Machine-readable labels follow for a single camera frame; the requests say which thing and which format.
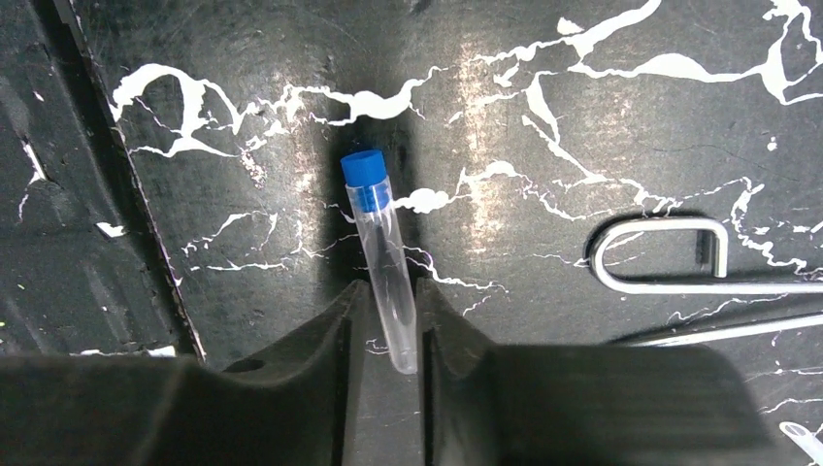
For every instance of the blue capped tube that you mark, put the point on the blue capped tube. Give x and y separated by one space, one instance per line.
370 196

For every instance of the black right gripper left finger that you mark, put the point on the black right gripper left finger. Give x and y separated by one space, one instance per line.
292 403

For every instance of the small glass beaker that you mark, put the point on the small glass beaker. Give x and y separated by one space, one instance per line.
803 439

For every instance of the metal crucible tongs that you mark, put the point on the metal crucible tongs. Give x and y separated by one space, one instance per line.
702 271

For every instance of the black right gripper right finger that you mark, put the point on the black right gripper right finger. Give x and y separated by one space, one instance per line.
486 403

